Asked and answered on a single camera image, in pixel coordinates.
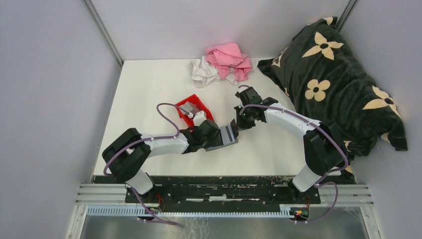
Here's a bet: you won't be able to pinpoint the red plastic bin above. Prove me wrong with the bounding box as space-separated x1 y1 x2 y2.
176 94 214 127

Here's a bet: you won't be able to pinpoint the grey card holder wallet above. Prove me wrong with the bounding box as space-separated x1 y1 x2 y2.
205 125 238 151

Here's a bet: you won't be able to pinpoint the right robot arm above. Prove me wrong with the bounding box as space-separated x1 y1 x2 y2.
235 85 348 203

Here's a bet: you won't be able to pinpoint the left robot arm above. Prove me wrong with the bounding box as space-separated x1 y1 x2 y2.
102 119 233 203

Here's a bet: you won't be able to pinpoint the stack of cards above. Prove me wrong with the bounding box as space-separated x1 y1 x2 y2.
180 101 201 116

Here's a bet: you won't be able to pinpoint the pink cloth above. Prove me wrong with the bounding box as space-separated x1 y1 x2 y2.
205 43 252 82

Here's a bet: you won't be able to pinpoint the white cloth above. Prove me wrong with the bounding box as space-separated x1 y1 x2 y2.
189 55 239 88

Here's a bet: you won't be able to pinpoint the black floral pillow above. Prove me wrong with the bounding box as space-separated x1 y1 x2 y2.
257 16 408 175

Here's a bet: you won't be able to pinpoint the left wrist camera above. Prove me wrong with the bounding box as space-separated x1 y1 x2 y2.
193 111 207 126

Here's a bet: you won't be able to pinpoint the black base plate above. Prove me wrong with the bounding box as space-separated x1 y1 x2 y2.
140 176 321 213

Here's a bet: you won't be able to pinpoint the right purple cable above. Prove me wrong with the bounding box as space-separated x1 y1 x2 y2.
235 85 349 224

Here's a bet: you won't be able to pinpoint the aluminium rail frame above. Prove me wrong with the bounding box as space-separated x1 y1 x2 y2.
65 184 381 239

